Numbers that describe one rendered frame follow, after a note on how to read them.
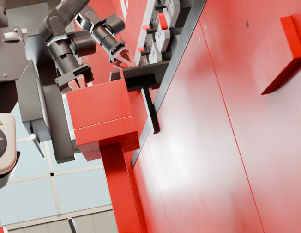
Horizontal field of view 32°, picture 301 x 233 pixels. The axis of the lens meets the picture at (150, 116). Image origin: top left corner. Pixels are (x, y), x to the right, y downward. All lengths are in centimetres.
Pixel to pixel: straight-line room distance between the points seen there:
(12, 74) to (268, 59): 80
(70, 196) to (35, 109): 240
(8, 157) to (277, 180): 72
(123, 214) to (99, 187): 393
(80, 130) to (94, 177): 396
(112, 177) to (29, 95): 162
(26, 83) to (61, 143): 50
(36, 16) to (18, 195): 239
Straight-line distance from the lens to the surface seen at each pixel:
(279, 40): 82
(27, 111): 292
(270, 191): 102
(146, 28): 209
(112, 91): 138
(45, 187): 520
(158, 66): 187
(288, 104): 88
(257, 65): 91
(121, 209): 138
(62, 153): 326
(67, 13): 150
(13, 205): 513
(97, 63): 287
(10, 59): 148
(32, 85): 297
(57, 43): 147
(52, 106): 335
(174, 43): 198
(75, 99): 138
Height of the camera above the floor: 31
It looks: 16 degrees up
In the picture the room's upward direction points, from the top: 15 degrees counter-clockwise
